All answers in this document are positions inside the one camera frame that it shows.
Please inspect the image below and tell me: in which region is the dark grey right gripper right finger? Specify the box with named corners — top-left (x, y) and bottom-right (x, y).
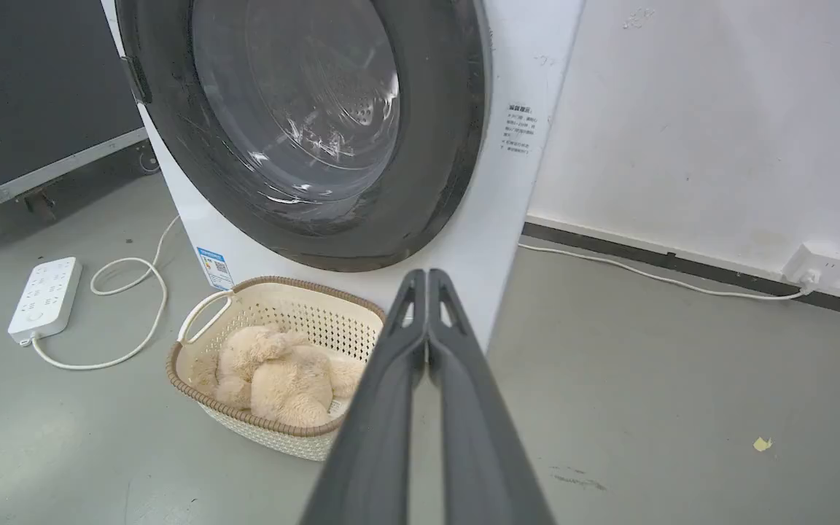
top-left (427, 268), bottom-right (556, 525)

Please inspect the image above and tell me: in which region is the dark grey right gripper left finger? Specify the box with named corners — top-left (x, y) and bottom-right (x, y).
top-left (300, 269), bottom-right (429, 525)

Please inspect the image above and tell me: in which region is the white washing machine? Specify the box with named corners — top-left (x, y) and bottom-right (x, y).
top-left (101, 0), bottom-right (586, 353)

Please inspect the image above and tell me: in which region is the dark round washing machine door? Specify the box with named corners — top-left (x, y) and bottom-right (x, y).
top-left (115, 0), bottom-right (493, 273)

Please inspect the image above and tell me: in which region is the beige plush toy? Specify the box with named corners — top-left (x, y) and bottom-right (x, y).
top-left (213, 325), bottom-right (367, 428)

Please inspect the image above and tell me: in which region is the cream perforated laundry basket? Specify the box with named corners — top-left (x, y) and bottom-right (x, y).
top-left (166, 276), bottom-right (387, 462)

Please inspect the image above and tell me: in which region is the white power strip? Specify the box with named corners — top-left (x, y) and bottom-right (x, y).
top-left (8, 257), bottom-right (83, 346)
top-left (30, 214), bottom-right (182, 371)

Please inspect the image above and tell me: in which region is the black flight case on wheels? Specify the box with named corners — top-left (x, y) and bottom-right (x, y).
top-left (0, 0), bottom-right (161, 257)

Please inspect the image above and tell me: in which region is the white cable along wall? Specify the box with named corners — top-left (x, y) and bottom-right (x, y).
top-left (518, 243), bottom-right (813, 300)

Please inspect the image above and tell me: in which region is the white wall plug adapter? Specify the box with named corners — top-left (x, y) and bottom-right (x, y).
top-left (782, 242), bottom-right (840, 295)

